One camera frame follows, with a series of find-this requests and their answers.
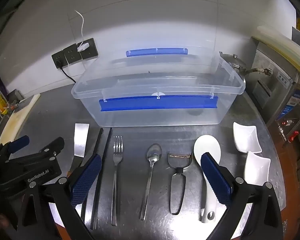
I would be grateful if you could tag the rusty metal tap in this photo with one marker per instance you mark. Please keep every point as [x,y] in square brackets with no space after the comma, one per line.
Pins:
[258,70]

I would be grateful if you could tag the stack of pale plastic boards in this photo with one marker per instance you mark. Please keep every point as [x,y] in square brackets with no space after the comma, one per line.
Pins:
[282,42]

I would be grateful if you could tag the white rice paddle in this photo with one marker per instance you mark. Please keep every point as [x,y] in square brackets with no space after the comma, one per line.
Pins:
[207,143]

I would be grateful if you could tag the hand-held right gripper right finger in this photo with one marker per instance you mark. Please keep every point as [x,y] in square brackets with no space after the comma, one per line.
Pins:
[216,180]

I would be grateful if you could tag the dark wall socket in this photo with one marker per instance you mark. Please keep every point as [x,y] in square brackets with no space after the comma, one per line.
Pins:
[58,58]
[72,53]
[90,48]

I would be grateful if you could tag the white square dish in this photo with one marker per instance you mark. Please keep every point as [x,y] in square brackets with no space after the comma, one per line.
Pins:
[246,136]
[256,166]

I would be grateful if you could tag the metal pot with lid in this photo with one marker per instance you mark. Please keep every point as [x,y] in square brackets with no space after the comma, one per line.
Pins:
[233,61]

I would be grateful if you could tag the wooden cutting board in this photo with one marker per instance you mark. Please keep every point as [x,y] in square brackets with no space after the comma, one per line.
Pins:
[17,120]

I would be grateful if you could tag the small metal box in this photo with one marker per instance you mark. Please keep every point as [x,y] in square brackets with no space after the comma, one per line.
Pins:
[15,97]

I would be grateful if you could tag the metal peeler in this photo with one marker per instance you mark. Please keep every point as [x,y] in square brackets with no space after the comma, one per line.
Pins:
[180,171]

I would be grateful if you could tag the clear plastic storage box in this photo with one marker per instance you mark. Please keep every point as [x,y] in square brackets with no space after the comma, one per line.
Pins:
[165,80]

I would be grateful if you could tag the stainless steel appliance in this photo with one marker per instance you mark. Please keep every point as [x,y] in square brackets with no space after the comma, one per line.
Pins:
[277,92]

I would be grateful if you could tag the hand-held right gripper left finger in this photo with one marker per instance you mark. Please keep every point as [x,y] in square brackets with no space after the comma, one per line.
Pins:
[86,180]

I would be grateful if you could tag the metal spoon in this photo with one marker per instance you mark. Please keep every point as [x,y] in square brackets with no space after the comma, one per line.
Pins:
[154,152]

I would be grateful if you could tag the metal fork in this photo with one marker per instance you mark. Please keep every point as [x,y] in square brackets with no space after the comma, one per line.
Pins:
[116,160]

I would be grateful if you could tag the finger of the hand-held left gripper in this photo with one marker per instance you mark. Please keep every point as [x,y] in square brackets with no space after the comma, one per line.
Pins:
[52,146]
[18,143]

